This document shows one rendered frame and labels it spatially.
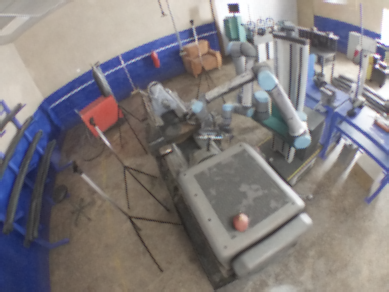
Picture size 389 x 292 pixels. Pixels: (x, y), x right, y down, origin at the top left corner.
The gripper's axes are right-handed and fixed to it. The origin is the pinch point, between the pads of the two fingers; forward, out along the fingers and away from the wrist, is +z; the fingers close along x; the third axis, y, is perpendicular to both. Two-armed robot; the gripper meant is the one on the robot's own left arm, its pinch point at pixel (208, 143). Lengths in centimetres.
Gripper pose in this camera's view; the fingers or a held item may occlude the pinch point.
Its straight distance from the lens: 128.4
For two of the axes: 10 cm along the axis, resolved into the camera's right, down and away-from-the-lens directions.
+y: -0.6, 7.6, 6.5
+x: -10.0, -0.5, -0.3
